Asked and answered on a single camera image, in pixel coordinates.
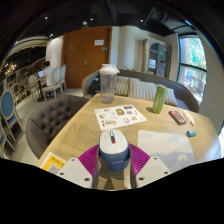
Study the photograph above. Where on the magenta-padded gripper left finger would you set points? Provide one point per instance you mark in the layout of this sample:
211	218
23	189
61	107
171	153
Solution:
78	171

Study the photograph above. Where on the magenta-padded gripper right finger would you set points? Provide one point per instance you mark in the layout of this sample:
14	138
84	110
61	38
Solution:
150	170

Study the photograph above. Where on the white and blue computer mouse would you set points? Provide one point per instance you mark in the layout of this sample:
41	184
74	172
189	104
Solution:
114	151

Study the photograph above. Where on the yellow and white code card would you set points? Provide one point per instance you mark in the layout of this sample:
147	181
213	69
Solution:
53	163

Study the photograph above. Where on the small teal box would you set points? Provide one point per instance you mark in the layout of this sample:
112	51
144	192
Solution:
191	133

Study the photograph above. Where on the grey tufted armchair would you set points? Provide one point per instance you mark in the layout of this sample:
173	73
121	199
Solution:
48	121

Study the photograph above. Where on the black and red flat box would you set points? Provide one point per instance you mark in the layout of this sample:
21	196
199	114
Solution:
177	117

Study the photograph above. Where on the white sticker sheet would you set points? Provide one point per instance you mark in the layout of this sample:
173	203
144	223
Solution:
118	117

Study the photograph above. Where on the white tube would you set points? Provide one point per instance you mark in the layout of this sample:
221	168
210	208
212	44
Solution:
189	118

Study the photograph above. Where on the green drink can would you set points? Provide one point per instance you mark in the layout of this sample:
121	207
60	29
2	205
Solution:
160	100

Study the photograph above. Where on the wide striped cushion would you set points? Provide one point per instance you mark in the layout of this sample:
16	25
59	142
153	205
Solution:
143	89

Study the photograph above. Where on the grey curved sofa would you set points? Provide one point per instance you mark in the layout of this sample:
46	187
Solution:
183	93

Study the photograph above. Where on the small striped cushion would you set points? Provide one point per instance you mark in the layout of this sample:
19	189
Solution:
122	86

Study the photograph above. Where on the clear shaker bottle white lid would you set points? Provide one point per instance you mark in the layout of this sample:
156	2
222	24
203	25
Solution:
108	86

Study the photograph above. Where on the group of white chairs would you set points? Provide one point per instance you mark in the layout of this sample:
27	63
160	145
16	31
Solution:
56	78

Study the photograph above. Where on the group of blue chairs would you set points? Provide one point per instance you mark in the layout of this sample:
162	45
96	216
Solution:
7	106

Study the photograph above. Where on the person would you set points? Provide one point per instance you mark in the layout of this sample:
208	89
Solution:
47	73

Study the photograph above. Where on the arched glass-door cabinet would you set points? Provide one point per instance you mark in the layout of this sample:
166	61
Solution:
156	58

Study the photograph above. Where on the large glass window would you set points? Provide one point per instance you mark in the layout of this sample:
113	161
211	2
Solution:
193	66

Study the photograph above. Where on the brown wooden door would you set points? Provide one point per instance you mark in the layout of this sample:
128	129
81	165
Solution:
80	56

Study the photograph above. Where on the white door sign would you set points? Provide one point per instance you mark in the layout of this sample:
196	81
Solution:
99	42

